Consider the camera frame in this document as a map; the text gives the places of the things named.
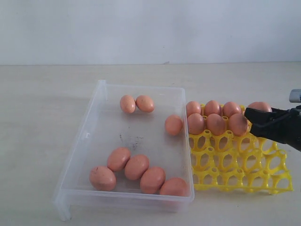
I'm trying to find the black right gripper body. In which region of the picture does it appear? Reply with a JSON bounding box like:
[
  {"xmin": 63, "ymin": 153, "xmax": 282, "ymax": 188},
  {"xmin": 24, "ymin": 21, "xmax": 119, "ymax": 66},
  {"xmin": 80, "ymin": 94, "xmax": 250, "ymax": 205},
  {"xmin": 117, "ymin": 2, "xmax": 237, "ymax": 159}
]
[{"xmin": 271, "ymin": 105, "xmax": 301, "ymax": 151}]

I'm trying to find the brown egg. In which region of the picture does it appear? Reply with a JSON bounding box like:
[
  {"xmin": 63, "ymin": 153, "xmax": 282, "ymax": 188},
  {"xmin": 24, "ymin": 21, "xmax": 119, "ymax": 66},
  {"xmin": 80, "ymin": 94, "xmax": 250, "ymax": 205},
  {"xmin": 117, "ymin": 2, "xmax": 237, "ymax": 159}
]
[
  {"xmin": 120, "ymin": 95, "xmax": 136, "ymax": 113},
  {"xmin": 187, "ymin": 113, "xmax": 205, "ymax": 135},
  {"xmin": 204, "ymin": 100, "xmax": 222, "ymax": 116},
  {"xmin": 136, "ymin": 95, "xmax": 155, "ymax": 113},
  {"xmin": 228, "ymin": 113, "xmax": 248, "ymax": 137},
  {"xmin": 107, "ymin": 147, "xmax": 131, "ymax": 172},
  {"xmin": 222, "ymin": 101, "xmax": 241, "ymax": 118},
  {"xmin": 206, "ymin": 113, "xmax": 226, "ymax": 136},
  {"xmin": 186, "ymin": 101, "xmax": 202, "ymax": 117},
  {"xmin": 159, "ymin": 177, "xmax": 190, "ymax": 196},
  {"xmin": 165, "ymin": 114, "xmax": 183, "ymax": 136},
  {"xmin": 125, "ymin": 154, "xmax": 149, "ymax": 180},
  {"xmin": 89, "ymin": 166, "xmax": 117, "ymax": 191},
  {"xmin": 140, "ymin": 167, "xmax": 166, "ymax": 194},
  {"xmin": 247, "ymin": 102, "xmax": 272, "ymax": 112}
]

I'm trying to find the yellow plastic egg tray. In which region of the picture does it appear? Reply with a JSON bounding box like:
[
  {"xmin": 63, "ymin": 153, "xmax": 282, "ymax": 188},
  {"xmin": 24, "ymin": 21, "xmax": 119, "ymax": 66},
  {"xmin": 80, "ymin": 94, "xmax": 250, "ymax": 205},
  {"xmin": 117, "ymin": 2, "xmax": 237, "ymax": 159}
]
[{"xmin": 189, "ymin": 113, "xmax": 293, "ymax": 194}]

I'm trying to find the clear plastic storage box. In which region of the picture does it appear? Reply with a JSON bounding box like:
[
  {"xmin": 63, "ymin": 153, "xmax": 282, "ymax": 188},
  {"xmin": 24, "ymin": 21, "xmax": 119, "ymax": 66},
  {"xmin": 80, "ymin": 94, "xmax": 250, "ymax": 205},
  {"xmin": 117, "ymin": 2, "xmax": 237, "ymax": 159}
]
[{"xmin": 53, "ymin": 80, "xmax": 195, "ymax": 221}]

